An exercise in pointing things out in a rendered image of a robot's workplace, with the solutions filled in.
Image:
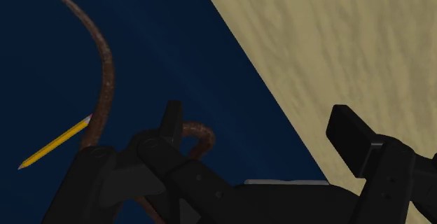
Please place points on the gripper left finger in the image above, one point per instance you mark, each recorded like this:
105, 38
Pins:
191, 182

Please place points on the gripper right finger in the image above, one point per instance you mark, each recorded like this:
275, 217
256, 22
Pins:
389, 168

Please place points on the dark blue table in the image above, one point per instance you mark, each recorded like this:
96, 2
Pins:
177, 52

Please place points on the rusty brown curved rod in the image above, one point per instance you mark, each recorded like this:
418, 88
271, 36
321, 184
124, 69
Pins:
106, 80

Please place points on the yellow pencil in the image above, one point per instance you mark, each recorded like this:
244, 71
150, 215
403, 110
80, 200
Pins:
54, 143

